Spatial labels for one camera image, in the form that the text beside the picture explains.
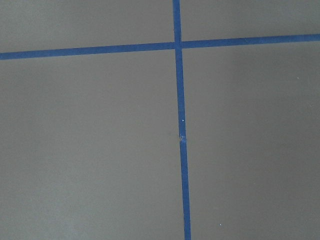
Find blue tape line lengthwise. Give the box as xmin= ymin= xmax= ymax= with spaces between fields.
xmin=172 ymin=0 xmax=192 ymax=240

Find blue tape line crosswise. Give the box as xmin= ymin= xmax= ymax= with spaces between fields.
xmin=0 ymin=34 xmax=320 ymax=60

